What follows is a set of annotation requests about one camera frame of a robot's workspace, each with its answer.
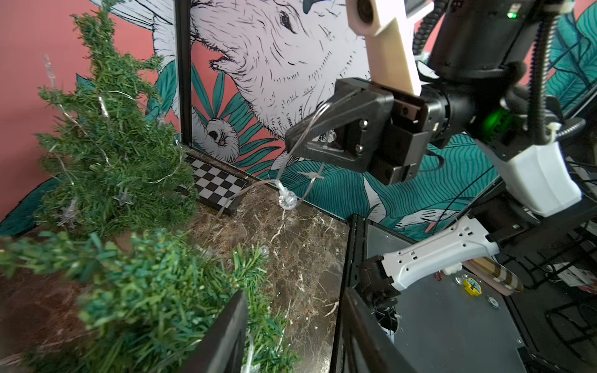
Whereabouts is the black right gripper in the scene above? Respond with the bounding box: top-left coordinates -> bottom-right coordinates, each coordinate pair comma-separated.
285,78 -> 448,186

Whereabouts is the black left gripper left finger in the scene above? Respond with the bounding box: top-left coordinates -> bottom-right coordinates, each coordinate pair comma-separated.
179,290 -> 248,373

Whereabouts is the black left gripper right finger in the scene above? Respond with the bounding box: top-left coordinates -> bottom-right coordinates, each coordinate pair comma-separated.
340,288 -> 414,373

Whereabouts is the large green christmas tree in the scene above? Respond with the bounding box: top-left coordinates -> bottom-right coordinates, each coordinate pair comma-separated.
1,229 -> 297,372

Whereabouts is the clear string light wire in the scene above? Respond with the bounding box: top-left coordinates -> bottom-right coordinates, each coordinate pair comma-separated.
41,53 -> 187,229

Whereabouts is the small green christmas tree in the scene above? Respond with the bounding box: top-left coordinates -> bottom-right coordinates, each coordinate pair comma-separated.
36,1 -> 196,238

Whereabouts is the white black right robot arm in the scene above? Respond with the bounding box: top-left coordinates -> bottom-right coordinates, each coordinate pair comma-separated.
285,1 -> 590,309

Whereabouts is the yellow round item on floor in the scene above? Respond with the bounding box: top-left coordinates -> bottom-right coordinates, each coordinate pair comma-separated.
463,277 -> 482,297

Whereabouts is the black white chessboard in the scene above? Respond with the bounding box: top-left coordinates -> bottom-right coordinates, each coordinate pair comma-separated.
186,155 -> 249,215

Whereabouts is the striped tan object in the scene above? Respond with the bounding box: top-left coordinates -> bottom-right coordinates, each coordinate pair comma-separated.
463,257 -> 524,296

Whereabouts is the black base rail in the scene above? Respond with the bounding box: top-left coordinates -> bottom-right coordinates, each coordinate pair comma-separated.
329,214 -> 366,373

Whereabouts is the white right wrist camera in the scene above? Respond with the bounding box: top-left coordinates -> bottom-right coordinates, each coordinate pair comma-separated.
346,0 -> 435,96

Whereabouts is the black frame post right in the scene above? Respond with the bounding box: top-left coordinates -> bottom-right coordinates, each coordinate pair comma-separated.
174,0 -> 193,147

